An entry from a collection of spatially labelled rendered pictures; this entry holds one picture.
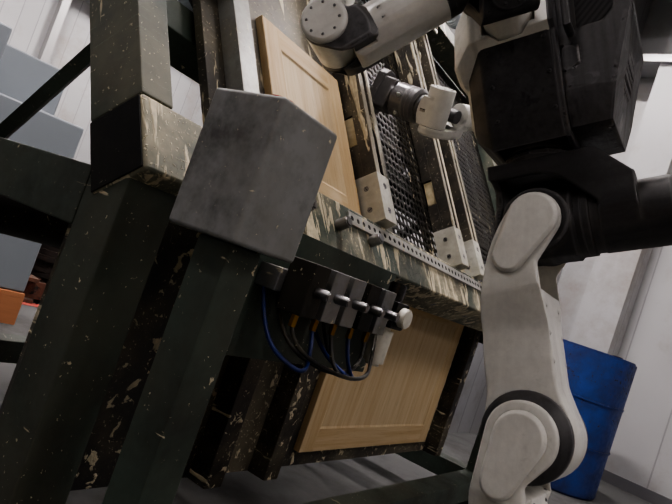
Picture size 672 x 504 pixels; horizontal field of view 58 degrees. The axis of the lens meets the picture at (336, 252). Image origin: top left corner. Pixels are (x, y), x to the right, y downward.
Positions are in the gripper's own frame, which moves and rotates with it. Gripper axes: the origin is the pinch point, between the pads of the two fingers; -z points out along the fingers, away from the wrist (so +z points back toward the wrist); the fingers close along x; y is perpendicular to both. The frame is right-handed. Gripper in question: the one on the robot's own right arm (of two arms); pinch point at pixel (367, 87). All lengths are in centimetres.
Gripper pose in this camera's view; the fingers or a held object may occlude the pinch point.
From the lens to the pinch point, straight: 169.6
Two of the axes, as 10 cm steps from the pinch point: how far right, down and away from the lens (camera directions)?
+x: 4.8, -8.8, -0.7
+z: 7.0, 4.3, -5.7
